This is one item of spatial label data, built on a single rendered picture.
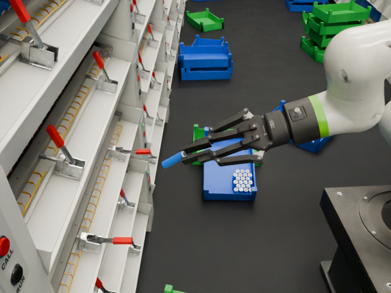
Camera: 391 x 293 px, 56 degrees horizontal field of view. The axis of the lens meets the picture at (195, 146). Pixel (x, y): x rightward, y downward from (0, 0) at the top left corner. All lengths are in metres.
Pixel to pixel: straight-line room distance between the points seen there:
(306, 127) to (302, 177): 0.86
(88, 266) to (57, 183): 0.19
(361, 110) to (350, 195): 0.37
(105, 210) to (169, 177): 0.78
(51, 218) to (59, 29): 0.28
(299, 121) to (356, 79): 0.14
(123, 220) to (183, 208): 0.45
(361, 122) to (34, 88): 0.59
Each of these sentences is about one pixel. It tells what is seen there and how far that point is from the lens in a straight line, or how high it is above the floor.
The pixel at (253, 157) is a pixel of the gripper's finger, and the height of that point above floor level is 0.56.
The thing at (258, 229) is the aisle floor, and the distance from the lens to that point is 1.38.
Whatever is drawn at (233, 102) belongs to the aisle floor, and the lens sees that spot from 2.06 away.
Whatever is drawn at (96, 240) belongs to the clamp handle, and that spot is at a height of 0.49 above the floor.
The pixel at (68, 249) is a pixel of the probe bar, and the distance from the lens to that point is 0.71.
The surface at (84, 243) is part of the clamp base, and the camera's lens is 0.73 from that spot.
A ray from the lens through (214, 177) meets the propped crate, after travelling 1.51.
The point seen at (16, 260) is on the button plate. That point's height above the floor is 0.74.
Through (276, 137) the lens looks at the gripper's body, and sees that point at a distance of 0.78.
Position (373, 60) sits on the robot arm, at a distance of 0.69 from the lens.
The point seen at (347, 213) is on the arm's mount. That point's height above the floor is 0.35.
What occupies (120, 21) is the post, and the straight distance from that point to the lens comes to 0.93.
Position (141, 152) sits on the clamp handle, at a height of 0.50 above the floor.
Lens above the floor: 1.05
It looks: 37 degrees down
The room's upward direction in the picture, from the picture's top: straight up
